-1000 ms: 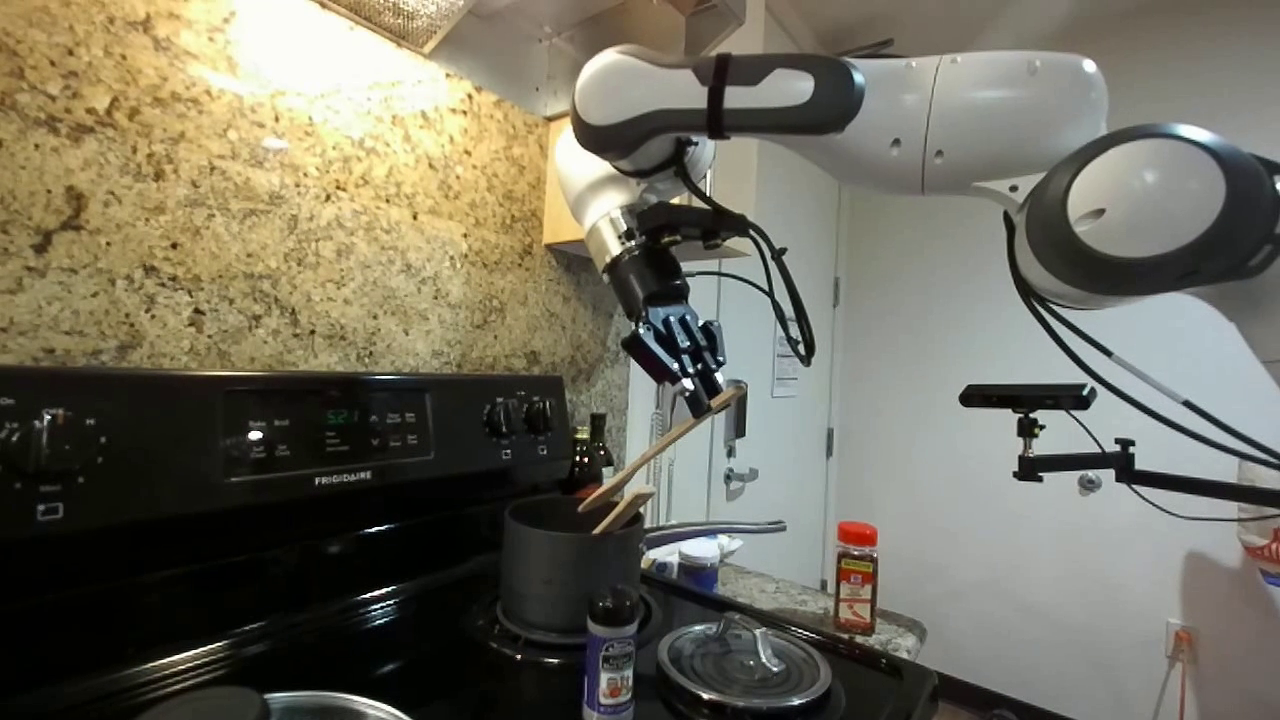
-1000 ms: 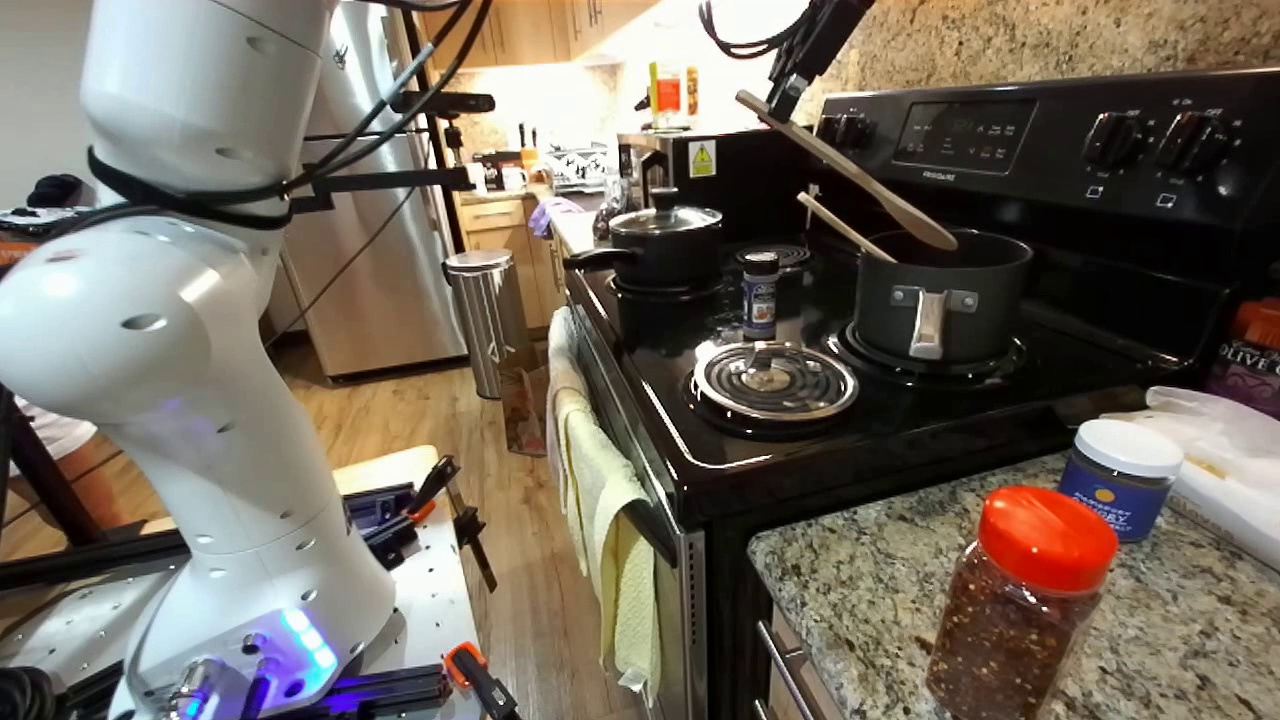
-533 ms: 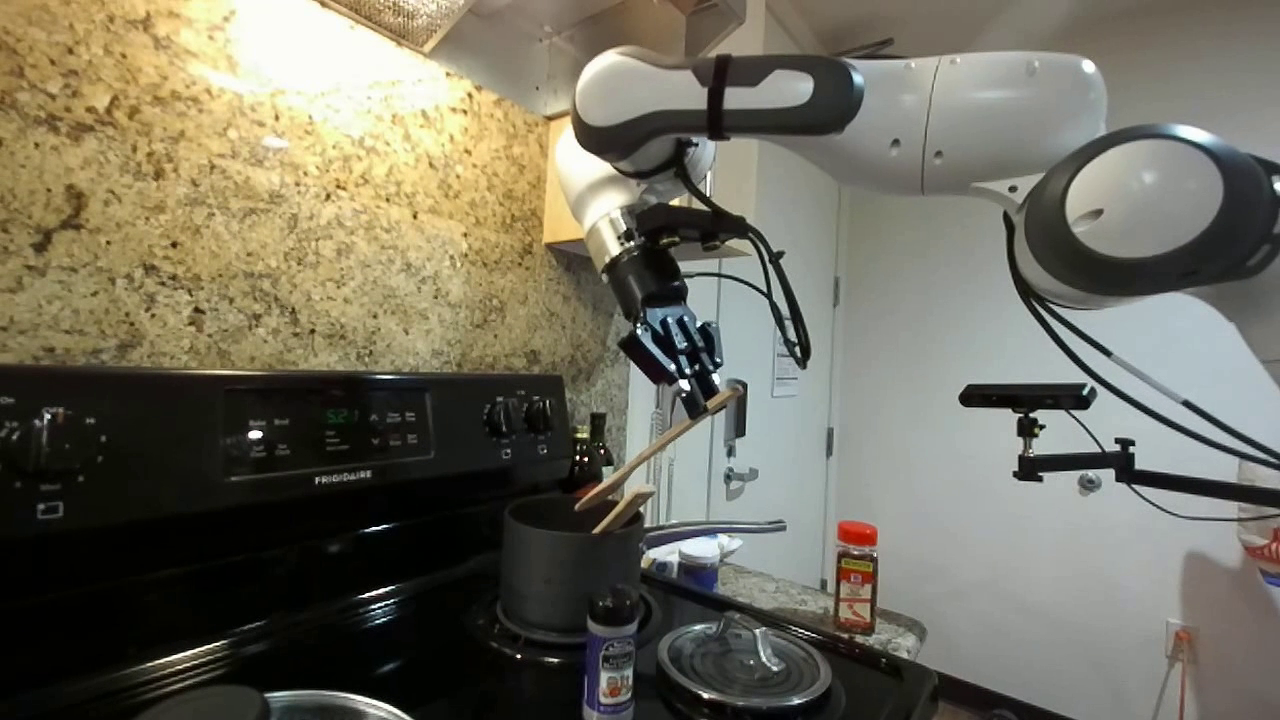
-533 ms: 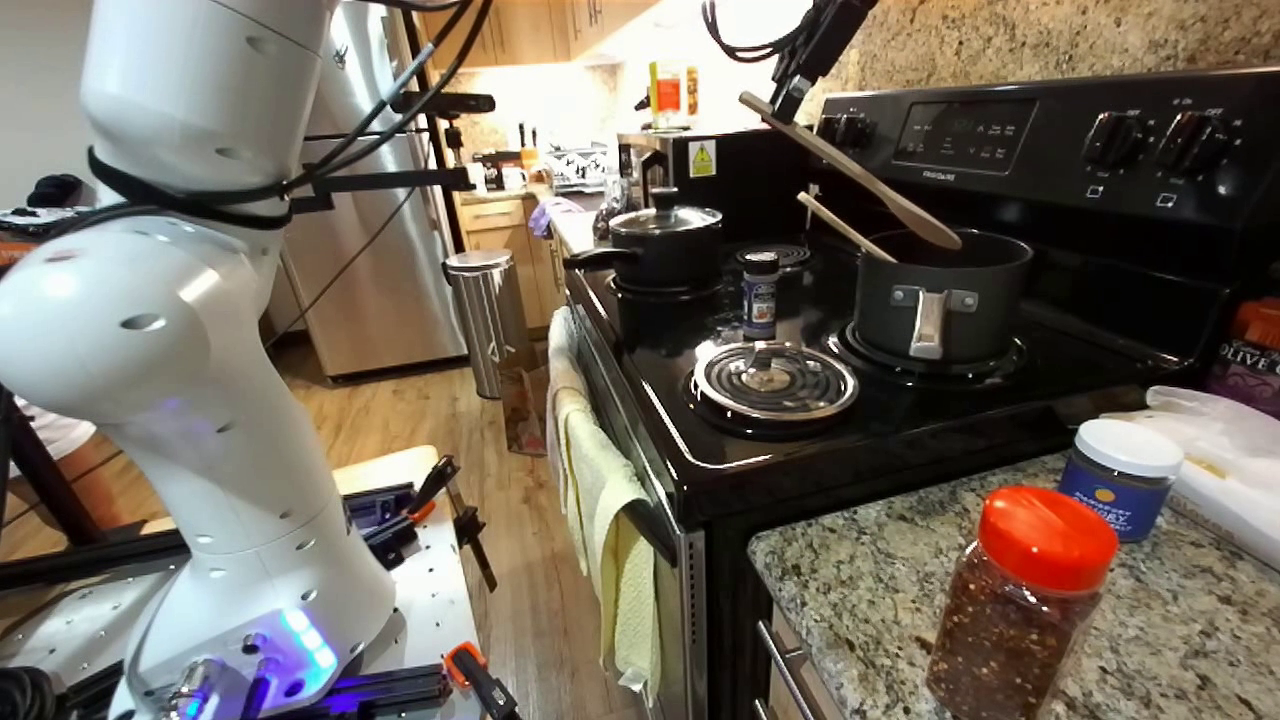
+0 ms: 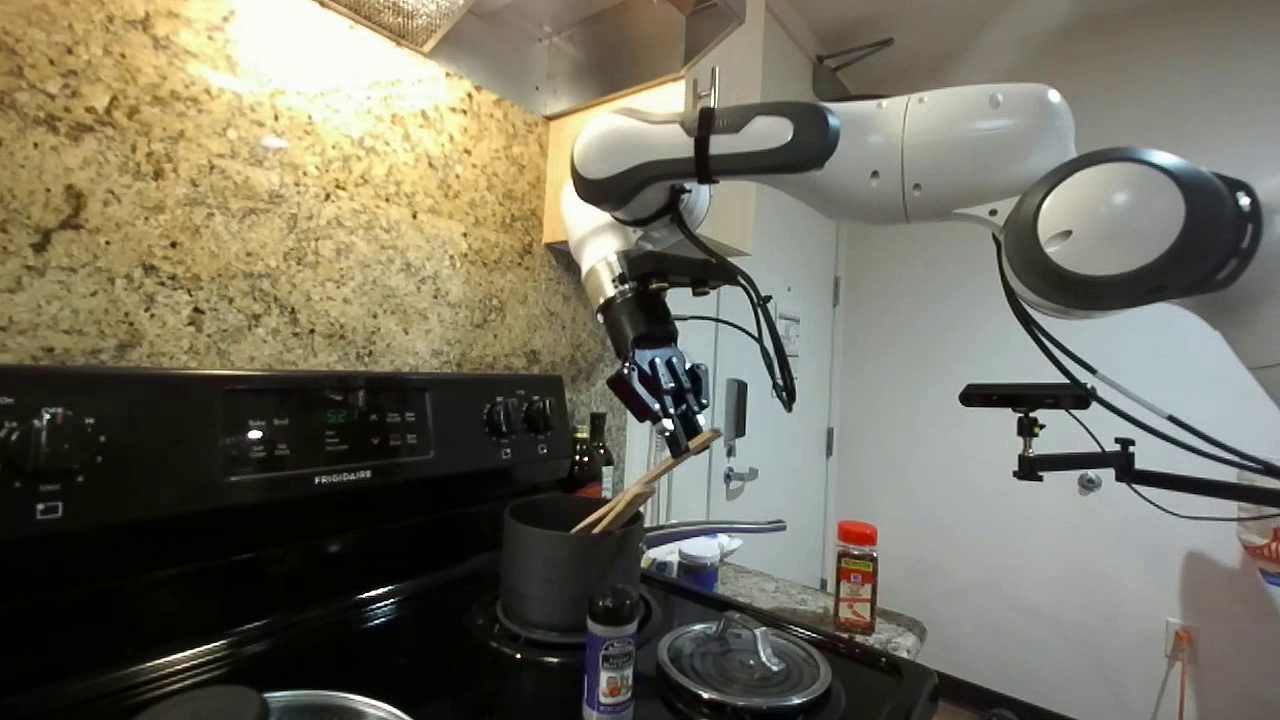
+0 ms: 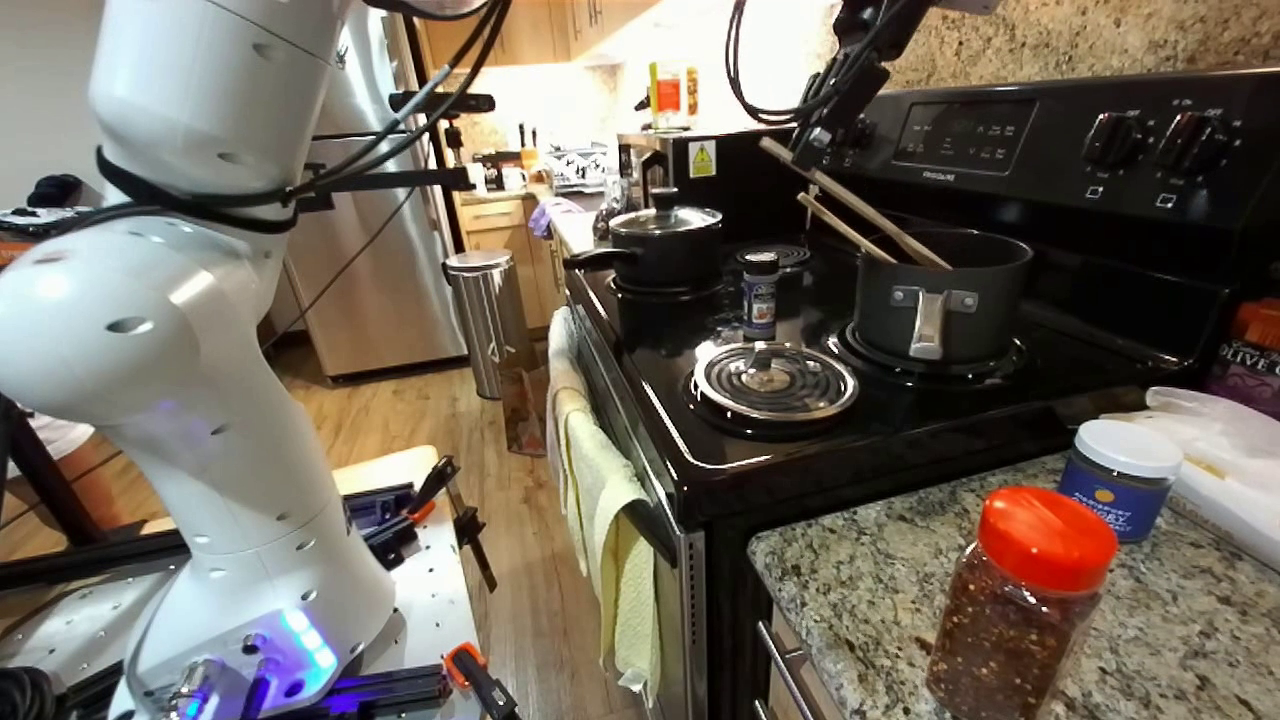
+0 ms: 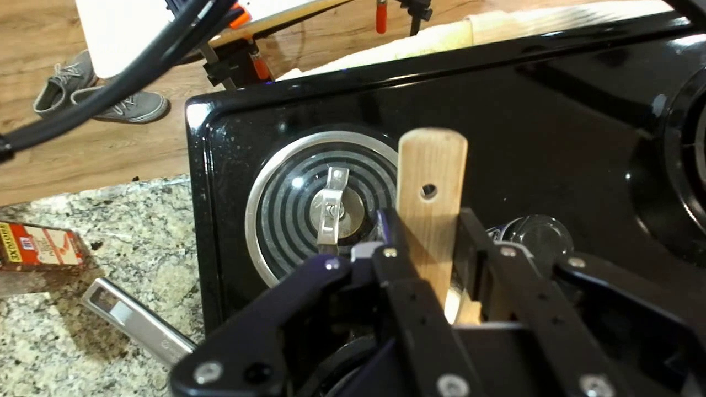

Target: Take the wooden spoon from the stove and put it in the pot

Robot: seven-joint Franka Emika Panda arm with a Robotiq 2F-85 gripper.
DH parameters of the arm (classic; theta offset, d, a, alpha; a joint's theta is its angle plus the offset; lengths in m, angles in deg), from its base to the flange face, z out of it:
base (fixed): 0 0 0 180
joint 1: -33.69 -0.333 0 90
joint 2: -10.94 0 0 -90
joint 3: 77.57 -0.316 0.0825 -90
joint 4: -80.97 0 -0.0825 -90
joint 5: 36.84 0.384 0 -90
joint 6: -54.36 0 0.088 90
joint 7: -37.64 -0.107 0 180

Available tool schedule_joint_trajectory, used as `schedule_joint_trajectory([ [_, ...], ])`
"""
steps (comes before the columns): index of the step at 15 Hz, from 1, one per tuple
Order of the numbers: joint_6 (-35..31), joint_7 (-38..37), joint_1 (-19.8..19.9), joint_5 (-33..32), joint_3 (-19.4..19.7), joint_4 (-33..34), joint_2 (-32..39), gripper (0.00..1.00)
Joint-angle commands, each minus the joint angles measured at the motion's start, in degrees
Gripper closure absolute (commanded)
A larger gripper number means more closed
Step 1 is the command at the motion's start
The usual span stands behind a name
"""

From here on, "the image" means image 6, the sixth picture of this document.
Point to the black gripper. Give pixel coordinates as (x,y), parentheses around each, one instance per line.
(883,32)

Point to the long wooden spoon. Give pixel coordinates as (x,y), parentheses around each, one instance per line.
(866,211)

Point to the white robot base platform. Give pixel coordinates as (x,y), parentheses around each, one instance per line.
(427,602)

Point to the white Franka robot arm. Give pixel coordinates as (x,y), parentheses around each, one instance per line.
(202,403)

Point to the short wooden spoon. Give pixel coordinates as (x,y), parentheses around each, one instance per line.
(833,218)

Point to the black electric stove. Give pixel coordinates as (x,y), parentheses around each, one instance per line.
(935,413)

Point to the black appliance yellow sticker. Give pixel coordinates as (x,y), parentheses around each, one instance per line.
(744,187)

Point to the black-capped spice shaker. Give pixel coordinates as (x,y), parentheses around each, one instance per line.
(760,301)

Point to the black pan with lid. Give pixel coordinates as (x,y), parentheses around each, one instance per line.
(661,226)

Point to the wooden base cabinet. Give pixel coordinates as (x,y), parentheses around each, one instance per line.
(501,232)

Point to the steel trash can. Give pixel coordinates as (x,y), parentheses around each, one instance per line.
(477,322)

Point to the blue jar white lid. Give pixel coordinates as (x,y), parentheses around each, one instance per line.
(1119,484)

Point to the red-lid purple label jar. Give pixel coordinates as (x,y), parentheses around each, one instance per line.
(1253,360)

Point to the pale yellow dish towel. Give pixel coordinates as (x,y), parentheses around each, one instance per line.
(621,546)

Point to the stainless steel refrigerator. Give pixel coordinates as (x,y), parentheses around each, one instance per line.
(386,295)

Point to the white plastic bag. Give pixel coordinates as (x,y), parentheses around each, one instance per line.
(1225,464)

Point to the red-lid chili flake jar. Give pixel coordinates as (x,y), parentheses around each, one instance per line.
(1014,627)

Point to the black plug connector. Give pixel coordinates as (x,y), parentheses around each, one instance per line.
(421,492)

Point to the wooden wall cabinet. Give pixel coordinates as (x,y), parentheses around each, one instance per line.
(545,26)

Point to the black stereo camera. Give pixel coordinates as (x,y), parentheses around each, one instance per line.
(445,103)

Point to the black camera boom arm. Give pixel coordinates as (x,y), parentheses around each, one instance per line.
(400,177)

